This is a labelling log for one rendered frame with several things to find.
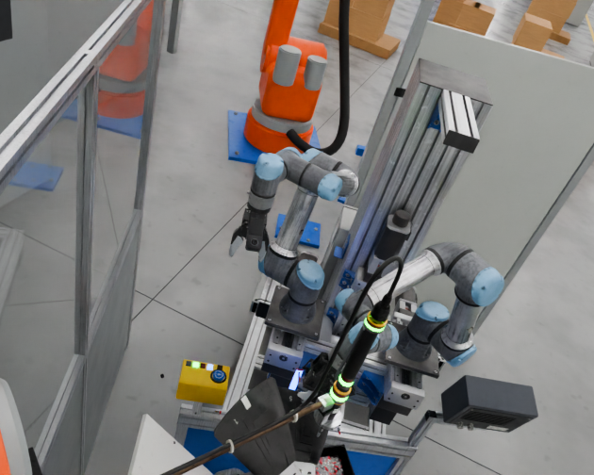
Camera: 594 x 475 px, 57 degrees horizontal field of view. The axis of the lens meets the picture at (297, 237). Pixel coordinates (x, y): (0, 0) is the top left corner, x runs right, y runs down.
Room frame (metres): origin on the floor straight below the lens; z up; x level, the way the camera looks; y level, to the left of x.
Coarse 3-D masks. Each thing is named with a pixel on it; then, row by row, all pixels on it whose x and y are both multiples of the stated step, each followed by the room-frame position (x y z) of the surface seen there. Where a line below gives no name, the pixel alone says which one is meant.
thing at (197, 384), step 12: (192, 372) 1.13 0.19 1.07; (204, 372) 1.15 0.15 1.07; (228, 372) 1.18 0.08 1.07; (180, 384) 1.08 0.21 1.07; (192, 384) 1.09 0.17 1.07; (204, 384) 1.11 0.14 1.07; (216, 384) 1.12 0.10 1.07; (180, 396) 1.08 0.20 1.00; (192, 396) 1.09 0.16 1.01; (204, 396) 1.10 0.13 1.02; (216, 396) 1.10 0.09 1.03
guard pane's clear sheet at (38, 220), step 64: (128, 64) 1.54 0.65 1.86; (64, 128) 0.97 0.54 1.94; (128, 128) 1.61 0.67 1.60; (64, 192) 0.97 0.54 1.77; (128, 192) 1.70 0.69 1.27; (0, 256) 0.64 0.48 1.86; (64, 256) 0.97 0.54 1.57; (0, 320) 0.62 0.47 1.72; (64, 320) 0.97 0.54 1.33; (64, 384) 0.97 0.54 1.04
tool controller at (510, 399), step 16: (464, 384) 1.32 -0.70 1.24; (480, 384) 1.33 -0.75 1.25; (496, 384) 1.35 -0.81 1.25; (512, 384) 1.37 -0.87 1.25; (448, 400) 1.34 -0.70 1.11; (464, 400) 1.27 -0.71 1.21; (480, 400) 1.27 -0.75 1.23; (496, 400) 1.29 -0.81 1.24; (512, 400) 1.31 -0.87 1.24; (528, 400) 1.34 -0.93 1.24; (448, 416) 1.29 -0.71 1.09; (464, 416) 1.26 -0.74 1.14; (480, 416) 1.27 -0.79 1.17; (496, 416) 1.27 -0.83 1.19; (512, 416) 1.28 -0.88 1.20; (528, 416) 1.29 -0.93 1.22
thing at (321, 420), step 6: (324, 396) 0.83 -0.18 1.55; (324, 402) 0.81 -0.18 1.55; (330, 402) 0.82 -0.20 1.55; (324, 408) 0.80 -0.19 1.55; (330, 408) 0.82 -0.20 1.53; (318, 414) 0.82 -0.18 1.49; (324, 414) 0.80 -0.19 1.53; (318, 420) 0.82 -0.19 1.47; (324, 420) 0.82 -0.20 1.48; (330, 420) 0.83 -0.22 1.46; (336, 420) 0.84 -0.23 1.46; (324, 426) 0.81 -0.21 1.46; (330, 426) 0.82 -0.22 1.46; (336, 426) 0.82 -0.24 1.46
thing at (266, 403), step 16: (272, 384) 0.92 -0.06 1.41; (240, 400) 0.83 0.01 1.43; (256, 400) 0.86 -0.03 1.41; (272, 400) 0.89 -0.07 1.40; (224, 416) 0.78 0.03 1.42; (240, 416) 0.81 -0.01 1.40; (256, 416) 0.83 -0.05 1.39; (272, 416) 0.86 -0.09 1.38; (224, 432) 0.76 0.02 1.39; (240, 432) 0.78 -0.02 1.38; (272, 432) 0.83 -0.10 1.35; (288, 432) 0.85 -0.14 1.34; (240, 448) 0.76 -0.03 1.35; (256, 448) 0.78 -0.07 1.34; (272, 448) 0.80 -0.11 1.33; (288, 448) 0.82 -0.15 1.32; (256, 464) 0.76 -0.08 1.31; (272, 464) 0.77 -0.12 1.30; (288, 464) 0.79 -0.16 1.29
